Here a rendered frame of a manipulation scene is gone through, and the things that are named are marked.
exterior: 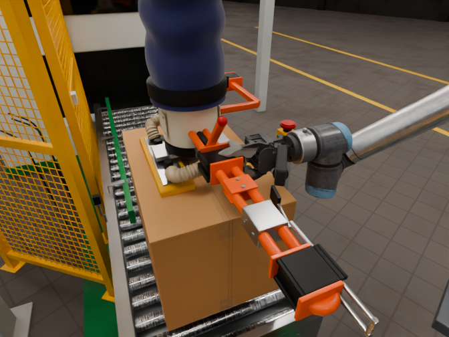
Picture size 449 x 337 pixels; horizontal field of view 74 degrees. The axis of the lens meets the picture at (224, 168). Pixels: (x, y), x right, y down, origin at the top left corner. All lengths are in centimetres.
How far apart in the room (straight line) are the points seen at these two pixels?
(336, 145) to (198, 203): 40
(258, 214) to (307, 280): 15
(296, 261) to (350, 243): 184
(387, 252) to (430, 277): 27
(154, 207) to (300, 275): 46
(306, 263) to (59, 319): 172
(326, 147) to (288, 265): 41
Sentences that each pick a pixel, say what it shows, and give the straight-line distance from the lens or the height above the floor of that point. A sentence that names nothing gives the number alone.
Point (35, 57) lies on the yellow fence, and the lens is 122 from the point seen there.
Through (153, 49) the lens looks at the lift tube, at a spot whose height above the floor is 144.
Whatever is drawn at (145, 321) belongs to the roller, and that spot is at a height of 55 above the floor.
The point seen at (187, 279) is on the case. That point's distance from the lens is 86.
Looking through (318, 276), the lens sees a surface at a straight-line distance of 48.
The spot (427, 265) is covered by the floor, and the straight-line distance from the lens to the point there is 242.
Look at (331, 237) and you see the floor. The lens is 231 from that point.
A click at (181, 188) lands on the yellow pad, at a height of 110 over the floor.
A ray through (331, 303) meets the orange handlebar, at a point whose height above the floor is 122.
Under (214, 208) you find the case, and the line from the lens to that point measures 78.
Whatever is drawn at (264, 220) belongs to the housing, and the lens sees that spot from 55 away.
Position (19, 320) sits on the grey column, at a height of 2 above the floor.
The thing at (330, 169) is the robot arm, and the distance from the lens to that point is 86.
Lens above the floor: 161
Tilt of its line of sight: 34 degrees down
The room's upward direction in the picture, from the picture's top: straight up
